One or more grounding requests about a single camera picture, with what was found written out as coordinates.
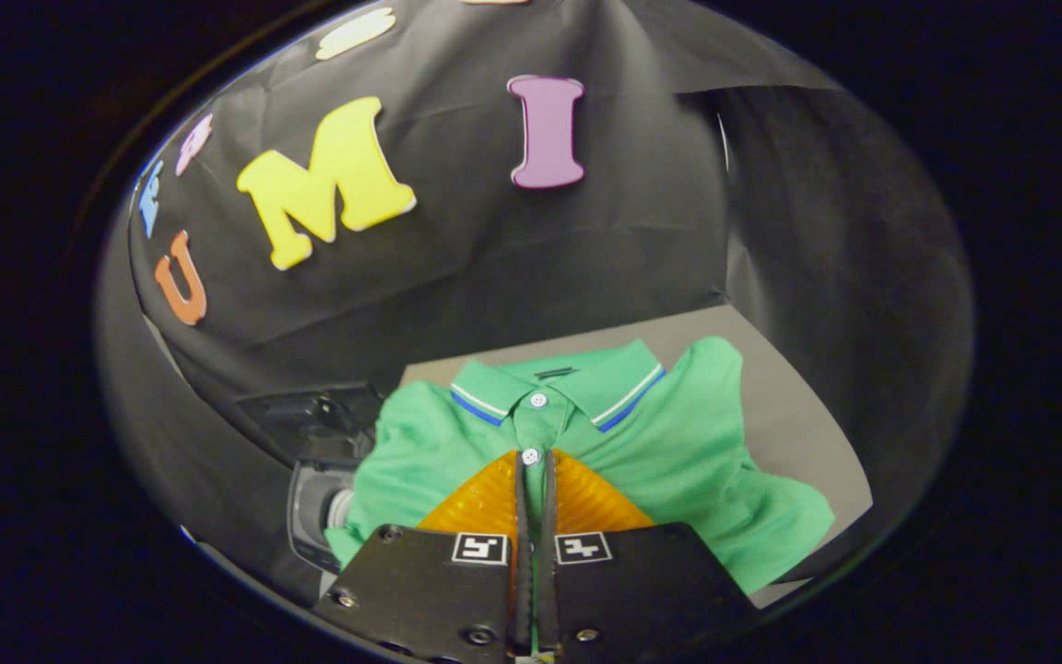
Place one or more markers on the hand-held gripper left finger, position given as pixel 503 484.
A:
pixel 430 590

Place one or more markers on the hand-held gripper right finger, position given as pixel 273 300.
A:
pixel 642 590

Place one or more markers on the green polo shirt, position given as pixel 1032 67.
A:
pixel 678 461

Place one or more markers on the dark washing machine lid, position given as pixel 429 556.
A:
pixel 310 420

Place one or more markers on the beige cabinet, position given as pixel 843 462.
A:
pixel 798 406

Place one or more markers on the black backdrop cloth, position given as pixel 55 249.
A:
pixel 513 258

